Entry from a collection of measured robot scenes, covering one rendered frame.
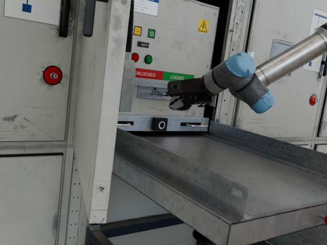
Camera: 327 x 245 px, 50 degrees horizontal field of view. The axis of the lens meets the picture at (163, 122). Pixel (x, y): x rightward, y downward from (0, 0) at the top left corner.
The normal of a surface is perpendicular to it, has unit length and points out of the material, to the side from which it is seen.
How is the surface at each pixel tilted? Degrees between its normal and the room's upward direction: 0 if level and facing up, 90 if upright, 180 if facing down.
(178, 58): 90
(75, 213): 90
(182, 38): 90
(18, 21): 90
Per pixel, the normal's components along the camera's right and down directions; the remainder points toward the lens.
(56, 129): 0.57, 0.20
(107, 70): 0.29, 0.18
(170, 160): -0.81, -0.02
